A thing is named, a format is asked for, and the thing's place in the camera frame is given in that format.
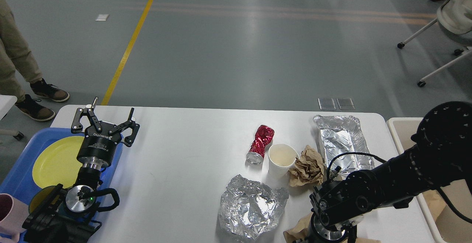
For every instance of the floor socket plate left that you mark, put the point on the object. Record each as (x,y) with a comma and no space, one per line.
(327,103)

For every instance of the blue plastic tray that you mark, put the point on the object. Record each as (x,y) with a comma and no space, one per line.
(19,182)

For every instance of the aluminium foil tray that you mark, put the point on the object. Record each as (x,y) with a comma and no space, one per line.
(342,134)

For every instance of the yellow plate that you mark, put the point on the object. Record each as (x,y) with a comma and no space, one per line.
(58,163)

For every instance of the crushed red can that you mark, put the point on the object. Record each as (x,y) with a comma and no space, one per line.
(263,137)

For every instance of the white side table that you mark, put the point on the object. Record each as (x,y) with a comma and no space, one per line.
(6,103)

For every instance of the crumpled brown paper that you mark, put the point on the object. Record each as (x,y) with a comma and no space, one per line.
(308,169)

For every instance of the brown paper bag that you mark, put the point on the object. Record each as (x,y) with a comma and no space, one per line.
(303,233)

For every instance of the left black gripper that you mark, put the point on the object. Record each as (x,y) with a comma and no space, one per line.
(99,147)

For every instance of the floor socket plate right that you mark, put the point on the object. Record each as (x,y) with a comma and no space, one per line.
(345,103)

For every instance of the white office chair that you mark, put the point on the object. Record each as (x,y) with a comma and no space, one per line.
(454,18)

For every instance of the pink mug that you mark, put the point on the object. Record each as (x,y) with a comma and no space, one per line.
(13,214)

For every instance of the dark teal mug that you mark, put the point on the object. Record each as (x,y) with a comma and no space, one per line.
(42,195)

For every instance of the person in khaki trousers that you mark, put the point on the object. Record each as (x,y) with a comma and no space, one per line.
(16,57)

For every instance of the white paper cup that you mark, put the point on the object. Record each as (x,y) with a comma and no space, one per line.
(281,158)

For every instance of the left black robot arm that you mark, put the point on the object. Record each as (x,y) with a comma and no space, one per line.
(65,214)

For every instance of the crumpled aluminium foil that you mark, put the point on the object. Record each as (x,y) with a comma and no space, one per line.
(250,208)

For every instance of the white floor marker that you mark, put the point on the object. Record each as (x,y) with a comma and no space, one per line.
(102,17)

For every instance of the floor socket plate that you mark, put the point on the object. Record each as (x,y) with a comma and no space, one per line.
(345,103)
(327,103)

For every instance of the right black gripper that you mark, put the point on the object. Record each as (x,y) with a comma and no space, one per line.
(317,233)

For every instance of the beige plastic bin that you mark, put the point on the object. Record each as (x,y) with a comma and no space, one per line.
(445,226)

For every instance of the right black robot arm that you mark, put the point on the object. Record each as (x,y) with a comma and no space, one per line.
(440,155)

